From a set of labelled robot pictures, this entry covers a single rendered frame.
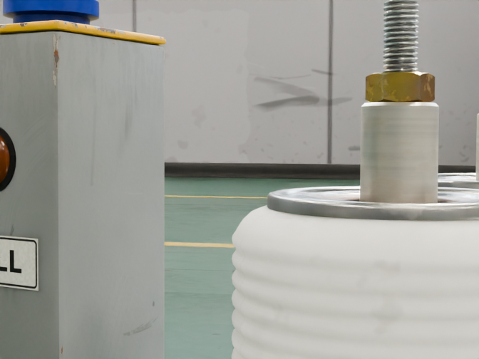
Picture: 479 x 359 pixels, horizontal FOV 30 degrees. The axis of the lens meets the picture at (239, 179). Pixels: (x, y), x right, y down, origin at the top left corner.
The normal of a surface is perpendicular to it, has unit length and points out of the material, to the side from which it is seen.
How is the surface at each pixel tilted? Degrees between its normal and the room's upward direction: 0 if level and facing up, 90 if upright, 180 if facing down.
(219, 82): 90
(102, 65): 90
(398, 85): 90
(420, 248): 58
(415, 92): 90
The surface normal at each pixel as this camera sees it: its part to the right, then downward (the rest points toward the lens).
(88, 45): 0.86, 0.03
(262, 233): -0.72, -0.52
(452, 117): -0.17, 0.05
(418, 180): 0.34, 0.05
